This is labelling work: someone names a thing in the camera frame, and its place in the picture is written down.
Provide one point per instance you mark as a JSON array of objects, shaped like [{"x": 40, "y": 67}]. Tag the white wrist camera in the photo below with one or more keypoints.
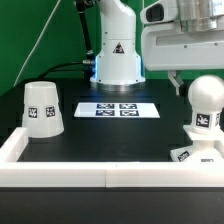
[{"x": 161, "y": 11}]

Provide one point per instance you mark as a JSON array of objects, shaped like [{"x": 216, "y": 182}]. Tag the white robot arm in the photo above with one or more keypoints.
[{"x": 119, "y": 64}]

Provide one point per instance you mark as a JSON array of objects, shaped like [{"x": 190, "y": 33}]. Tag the white lamp bulb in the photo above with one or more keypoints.
[{"x": 206, "y": 96}]

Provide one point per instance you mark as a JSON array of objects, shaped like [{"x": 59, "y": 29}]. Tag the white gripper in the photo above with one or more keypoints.
[{"x": 166, "y": 48}]

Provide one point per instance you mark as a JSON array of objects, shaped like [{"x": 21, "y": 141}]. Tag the white lamp base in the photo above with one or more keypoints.
[{"x": 204, "y": 147}]

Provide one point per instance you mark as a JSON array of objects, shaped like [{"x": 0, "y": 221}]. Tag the white lamp shade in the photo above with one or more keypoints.
[{"x": 42, "y": 117}]

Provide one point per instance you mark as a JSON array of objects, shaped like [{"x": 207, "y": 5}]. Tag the white marker tag plate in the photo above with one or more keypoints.
[{"x": 116, "y": 110}]

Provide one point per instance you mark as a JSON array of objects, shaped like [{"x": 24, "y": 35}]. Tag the white U-shaped fence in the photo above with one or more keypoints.
[{"x": 14, "y": 173}]

